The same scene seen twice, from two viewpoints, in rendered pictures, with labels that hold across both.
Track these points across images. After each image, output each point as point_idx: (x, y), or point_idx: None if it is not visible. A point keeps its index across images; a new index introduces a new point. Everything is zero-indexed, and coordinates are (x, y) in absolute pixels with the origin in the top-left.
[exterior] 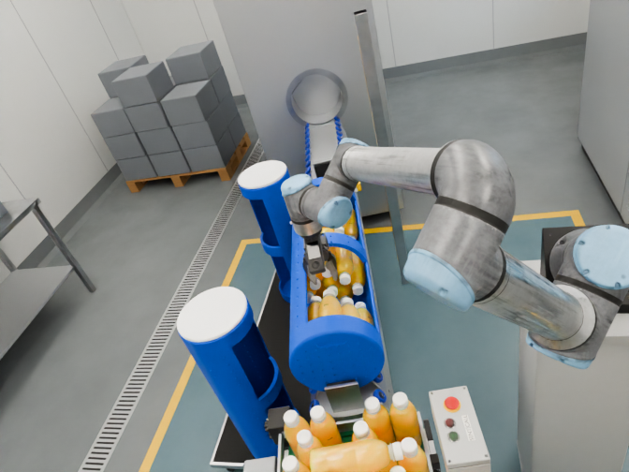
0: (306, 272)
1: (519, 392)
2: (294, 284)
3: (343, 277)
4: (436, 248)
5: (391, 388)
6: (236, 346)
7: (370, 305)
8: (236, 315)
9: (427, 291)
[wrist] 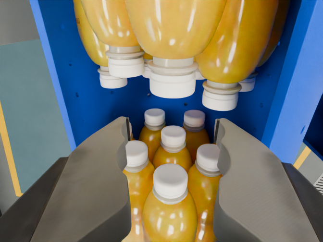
0: (303, 181)
1: (27, 30)
2: (294, 159)
3: (131, 155)
4: None
5: None
6: (313, 123)
7: (97, 85)
8: None
9: None
